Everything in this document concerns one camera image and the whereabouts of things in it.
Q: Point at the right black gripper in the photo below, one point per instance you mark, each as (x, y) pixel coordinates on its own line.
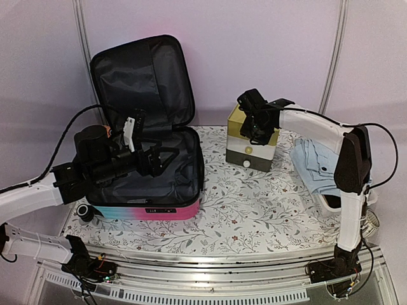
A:
(245, 131)

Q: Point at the black garment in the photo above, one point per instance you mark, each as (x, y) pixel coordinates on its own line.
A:
(332, 202)

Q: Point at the pale blue garment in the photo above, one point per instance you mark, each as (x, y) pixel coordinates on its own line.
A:
(315, 164)

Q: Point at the right metal wall post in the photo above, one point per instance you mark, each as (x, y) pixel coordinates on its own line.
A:
(335, 55)

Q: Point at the left metal wall post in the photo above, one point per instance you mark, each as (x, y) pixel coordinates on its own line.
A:
(79, 15)

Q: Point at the metal wall post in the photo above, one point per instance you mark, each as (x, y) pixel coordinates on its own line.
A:
(79, 15)
(335, 55)

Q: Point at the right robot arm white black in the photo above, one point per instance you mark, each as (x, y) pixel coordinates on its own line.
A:
(351, 172)

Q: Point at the floral white tablecloth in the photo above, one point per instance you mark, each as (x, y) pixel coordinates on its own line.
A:
(242, 211)

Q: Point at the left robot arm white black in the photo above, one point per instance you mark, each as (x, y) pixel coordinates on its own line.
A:
(100, 158)

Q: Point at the white plastic mesh basket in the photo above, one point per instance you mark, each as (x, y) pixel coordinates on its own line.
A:
(319, 202)

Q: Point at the aluminium front rail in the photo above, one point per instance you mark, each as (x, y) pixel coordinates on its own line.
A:
(274, 278)

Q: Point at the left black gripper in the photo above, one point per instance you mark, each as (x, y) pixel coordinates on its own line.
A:
(154, 168)

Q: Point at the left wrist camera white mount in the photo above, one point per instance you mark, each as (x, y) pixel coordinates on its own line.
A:
(133, 125)

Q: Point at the pink and teal kids suitcase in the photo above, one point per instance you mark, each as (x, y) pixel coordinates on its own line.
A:
(151, 74)

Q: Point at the yellow and white storage box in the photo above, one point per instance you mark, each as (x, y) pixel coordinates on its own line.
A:
(239, 150)

